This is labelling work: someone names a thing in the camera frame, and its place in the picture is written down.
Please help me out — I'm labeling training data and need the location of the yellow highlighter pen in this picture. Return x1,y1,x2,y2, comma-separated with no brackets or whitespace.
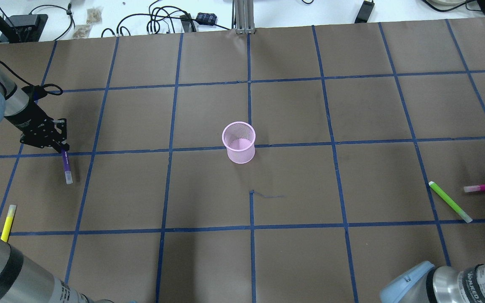
0,205,17,243

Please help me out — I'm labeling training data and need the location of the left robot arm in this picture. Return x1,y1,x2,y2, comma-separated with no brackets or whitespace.
0,60,70,153

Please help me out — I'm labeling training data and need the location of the black power adapter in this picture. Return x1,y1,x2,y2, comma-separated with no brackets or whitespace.
354,0,375,24

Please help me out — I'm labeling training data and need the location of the black camera stand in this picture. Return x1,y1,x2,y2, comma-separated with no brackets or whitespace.
0,12,48,43

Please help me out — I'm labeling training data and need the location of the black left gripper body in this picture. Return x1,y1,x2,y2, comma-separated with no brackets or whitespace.
20,118,67,149

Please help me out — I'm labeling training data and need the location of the purple highlighter pen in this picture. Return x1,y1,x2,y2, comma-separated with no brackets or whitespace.
61,150,73,185

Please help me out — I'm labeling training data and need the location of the green highlighter pen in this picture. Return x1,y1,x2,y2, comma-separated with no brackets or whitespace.
429,181,473,223

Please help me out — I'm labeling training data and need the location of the black cable bundle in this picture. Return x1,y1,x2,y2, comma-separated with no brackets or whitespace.
101,0,230,38

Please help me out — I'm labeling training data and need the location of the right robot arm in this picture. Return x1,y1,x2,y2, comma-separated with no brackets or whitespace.
380,261,485,303

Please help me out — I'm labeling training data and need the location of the aluminium frame post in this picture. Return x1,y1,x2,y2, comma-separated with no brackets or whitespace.
232,0,256,35

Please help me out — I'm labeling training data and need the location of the pink mesh cup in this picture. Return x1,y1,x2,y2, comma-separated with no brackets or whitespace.
221,121,256,164

